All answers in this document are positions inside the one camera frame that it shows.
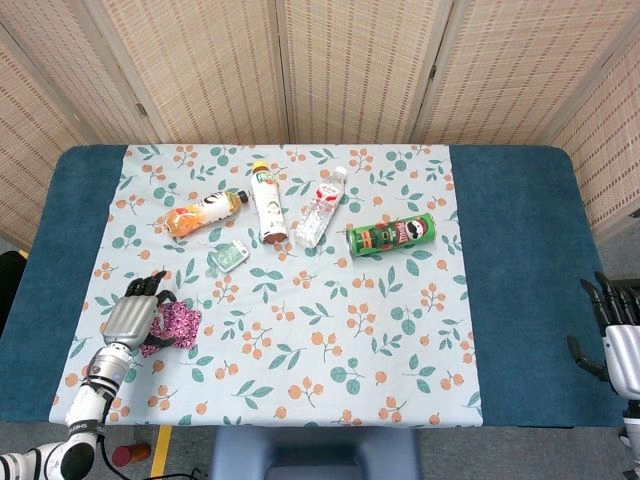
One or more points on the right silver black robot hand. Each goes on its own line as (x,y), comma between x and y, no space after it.
(625,350)

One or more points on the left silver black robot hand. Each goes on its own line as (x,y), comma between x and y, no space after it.
(129,320)

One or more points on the pink patterned packet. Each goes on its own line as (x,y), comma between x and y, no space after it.
(182,322)

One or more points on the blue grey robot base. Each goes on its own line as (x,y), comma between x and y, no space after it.
(315,452)

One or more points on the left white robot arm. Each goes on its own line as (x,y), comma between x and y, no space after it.
(95,395)

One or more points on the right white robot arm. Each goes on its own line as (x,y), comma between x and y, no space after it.
(631,420)

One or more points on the green chewing gum box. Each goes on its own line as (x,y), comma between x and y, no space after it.
(228,256)

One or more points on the black chair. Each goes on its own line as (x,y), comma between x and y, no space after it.
(10,285)

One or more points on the orange juice bottle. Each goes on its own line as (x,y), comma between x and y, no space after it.
(197,215)

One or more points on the yellow floor tape strip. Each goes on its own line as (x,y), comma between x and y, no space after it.
(161,450)

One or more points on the red cylinder can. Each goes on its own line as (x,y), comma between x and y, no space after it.
(131,454)

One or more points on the blue table cover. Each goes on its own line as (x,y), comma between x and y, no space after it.
(520,240)

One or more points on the white label yellow cap bottle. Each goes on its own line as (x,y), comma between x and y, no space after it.
(269,205)

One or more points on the floral fruit print tablecloth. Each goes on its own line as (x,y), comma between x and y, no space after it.
(320,340)

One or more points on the brass screen hinge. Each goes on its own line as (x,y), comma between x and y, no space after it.
(142,109)
(433,71)

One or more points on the clear water bottle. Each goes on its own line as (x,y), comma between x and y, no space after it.
(317,215)

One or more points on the green Pringles can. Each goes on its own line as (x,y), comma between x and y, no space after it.
(392,235)

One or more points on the woven bamboo folding screen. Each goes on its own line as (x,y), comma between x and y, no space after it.
(350,65)

